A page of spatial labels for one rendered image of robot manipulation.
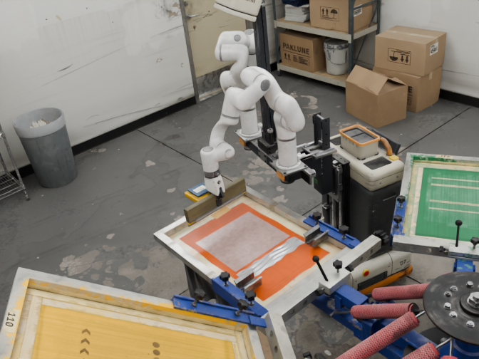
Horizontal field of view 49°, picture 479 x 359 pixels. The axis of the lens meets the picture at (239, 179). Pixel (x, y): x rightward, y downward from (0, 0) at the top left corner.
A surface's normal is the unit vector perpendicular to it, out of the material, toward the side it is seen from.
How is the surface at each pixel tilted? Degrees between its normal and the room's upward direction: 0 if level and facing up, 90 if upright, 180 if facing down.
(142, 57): 90
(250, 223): 0
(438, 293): 0
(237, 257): 0
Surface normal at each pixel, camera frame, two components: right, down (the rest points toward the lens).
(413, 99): -0.77, 0.40
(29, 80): 0.65, 0.34
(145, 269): -0.11, -0.84
